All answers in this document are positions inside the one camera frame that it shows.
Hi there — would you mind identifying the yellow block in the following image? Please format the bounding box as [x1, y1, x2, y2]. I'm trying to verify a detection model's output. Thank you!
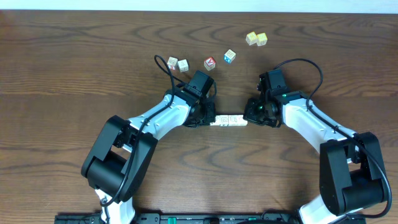
[246, 32, 258, 45]
[219, 115, 229, 126]
[256, 32, 268, 46]

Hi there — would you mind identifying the green sided white block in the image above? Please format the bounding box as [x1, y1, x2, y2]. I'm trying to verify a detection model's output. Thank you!
[238, 115, 248, 126]

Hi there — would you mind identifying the white block with figure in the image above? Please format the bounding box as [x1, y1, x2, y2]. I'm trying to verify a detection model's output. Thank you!
[228, 115, 240, 126]

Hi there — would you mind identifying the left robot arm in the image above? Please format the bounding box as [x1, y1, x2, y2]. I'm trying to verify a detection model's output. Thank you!
[81, 71, 216, 223]

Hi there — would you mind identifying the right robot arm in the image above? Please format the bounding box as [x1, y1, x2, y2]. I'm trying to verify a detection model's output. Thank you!
[243, 69, 392, 223]

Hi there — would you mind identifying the red letter A block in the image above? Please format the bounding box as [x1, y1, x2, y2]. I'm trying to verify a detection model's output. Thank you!
[204, 57, 216, 71]

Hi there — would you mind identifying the white block blue side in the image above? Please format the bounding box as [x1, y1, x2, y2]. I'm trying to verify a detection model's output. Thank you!
[177, 59, 189, 72]

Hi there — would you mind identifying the white block red number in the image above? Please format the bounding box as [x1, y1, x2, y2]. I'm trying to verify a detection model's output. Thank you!
[167, 57, 178, 70]

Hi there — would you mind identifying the blue sided picture block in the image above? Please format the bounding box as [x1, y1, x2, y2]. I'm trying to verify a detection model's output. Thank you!
[224, 49, 236, 63]

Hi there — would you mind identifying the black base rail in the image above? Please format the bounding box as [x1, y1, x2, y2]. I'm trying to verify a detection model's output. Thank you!
[54, 212, 367, 224]

